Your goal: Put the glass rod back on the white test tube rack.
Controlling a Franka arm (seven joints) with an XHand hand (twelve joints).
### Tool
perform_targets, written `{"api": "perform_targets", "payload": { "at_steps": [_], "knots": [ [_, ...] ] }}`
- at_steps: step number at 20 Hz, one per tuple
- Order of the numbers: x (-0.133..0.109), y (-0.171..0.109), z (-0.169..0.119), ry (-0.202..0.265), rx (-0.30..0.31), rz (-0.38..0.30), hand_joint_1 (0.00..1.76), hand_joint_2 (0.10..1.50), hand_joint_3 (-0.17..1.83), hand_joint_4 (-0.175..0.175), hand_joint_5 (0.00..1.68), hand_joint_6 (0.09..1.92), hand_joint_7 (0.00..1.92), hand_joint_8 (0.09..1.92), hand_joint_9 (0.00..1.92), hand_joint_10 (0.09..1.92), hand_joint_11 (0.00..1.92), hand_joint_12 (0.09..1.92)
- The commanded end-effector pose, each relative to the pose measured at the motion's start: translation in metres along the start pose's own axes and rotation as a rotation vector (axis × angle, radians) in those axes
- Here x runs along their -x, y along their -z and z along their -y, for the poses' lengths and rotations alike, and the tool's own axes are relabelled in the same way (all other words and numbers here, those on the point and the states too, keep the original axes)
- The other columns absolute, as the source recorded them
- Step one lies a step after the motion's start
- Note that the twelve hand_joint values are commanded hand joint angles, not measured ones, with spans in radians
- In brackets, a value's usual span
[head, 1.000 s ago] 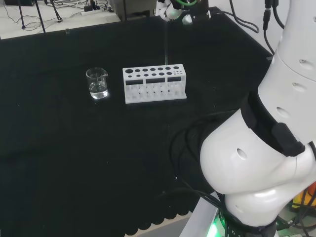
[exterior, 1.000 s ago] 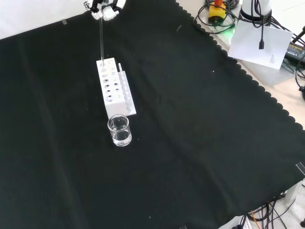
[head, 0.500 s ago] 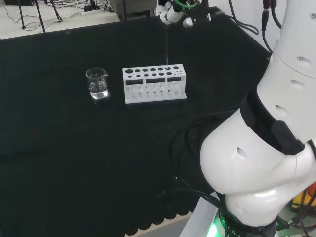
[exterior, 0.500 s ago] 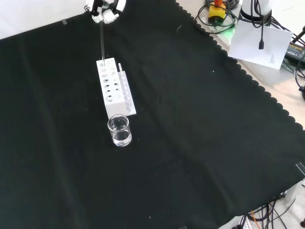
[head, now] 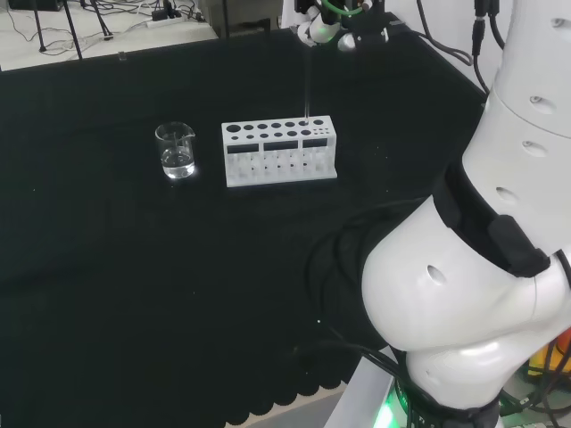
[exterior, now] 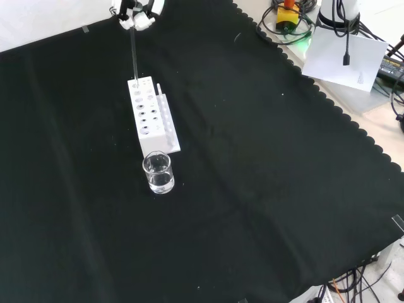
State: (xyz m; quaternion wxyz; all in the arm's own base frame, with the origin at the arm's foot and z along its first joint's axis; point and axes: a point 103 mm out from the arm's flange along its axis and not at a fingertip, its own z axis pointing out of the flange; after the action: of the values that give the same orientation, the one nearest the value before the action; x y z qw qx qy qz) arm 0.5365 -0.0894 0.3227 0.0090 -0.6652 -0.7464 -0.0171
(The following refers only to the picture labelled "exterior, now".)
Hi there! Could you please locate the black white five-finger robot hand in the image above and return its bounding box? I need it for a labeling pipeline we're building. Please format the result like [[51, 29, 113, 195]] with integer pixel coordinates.
[[109, 0, 165, 31]]

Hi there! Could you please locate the clear glass rod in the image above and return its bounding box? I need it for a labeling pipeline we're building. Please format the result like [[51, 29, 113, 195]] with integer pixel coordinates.
[[129, 26, 140, 88]]

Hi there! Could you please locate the white test tube rack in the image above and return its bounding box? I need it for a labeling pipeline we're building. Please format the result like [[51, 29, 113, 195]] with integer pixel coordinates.
[[127, 76, 182, 159]]

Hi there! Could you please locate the yellow stop button box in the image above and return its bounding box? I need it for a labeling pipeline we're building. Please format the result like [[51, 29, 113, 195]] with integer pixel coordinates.
[[275, 0, 300, 33]]

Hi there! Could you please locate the clear glass beaker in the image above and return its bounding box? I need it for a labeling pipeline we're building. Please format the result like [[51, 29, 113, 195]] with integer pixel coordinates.
[[141, 150, 175, 195]]

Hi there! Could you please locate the black bench cloth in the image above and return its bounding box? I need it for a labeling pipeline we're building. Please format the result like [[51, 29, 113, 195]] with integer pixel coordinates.
[[0, 0, 404, 303]]

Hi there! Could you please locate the white paper sheet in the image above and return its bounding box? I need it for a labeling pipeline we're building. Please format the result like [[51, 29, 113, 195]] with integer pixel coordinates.
[[301, 26, 389, 93]]

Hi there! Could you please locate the pale board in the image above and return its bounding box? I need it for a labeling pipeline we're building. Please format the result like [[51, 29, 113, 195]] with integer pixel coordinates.
[[311, 77, 394, 115]]

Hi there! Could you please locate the black power adapter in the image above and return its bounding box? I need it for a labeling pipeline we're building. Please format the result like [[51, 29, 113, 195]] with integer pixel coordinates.
[[376, 54, 404, 84]]

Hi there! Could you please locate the black tripod leg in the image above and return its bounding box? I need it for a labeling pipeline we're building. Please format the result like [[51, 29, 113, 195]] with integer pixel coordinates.
[[386, 33, 404, 59]]

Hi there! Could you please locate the white power strip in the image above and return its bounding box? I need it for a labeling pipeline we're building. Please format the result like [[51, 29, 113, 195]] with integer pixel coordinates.
[[311, 283, 336, 303]]

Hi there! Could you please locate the black coiled cable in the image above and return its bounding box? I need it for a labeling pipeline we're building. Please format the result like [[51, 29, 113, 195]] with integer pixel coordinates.
[[255, 0, 317, 45]]

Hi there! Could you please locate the green cable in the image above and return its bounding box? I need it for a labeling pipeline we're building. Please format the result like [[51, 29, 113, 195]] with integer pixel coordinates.
[[299, 13, 316, 36]]

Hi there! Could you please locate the black cable with plug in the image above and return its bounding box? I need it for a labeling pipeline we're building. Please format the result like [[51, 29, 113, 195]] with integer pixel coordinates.
[[335, 0, 354, 67]]

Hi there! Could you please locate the orange cable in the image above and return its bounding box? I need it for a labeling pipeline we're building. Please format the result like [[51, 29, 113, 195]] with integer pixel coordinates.
[[331, 277, 345, 303]]

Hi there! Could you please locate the black floor cables bundle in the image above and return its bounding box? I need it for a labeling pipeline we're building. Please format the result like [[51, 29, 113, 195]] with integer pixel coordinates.
[[324, 257, 404, 303]]

